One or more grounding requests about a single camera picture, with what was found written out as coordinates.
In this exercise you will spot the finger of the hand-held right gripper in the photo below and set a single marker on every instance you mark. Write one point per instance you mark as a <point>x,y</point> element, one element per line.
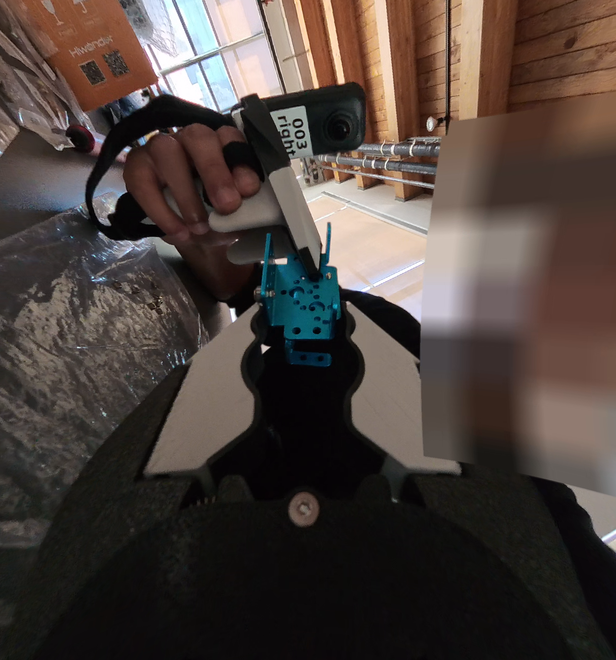
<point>295,206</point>

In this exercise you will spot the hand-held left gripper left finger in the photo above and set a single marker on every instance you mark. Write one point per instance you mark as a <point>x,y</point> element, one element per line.
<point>199,412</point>

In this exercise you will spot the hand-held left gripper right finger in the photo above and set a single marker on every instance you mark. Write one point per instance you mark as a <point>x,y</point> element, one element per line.
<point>390,392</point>

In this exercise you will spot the blue metal bracket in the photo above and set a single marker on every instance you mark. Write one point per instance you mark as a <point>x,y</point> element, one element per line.
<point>308,356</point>
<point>297,304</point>

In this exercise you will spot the pink metal cylinder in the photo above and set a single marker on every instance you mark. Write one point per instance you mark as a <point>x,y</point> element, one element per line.
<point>81,138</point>

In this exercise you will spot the person's right forearm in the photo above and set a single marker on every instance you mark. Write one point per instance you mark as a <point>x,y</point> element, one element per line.
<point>220,273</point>

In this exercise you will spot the person's right hand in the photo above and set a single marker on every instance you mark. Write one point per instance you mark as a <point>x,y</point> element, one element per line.
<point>194,160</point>

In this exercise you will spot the beige roller blind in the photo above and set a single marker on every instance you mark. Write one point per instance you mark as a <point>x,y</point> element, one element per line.
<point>369,242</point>

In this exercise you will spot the grey ceiling pipes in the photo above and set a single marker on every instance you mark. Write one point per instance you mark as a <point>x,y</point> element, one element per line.
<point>390,149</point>

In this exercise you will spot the scattered loose metal fasteners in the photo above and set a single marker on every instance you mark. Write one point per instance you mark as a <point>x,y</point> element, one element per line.
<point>155,304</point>

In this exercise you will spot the large clear plastic bag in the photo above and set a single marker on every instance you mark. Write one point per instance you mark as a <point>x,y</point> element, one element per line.
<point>55,361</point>

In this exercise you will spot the ceiling spot lamp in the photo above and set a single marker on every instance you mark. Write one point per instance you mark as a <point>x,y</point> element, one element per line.
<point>432,123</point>

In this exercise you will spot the orange cardboard box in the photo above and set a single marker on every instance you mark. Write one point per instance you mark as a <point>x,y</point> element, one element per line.
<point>91,51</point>

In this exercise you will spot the pile of small screw bags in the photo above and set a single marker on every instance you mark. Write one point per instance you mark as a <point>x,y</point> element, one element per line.
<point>8,93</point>

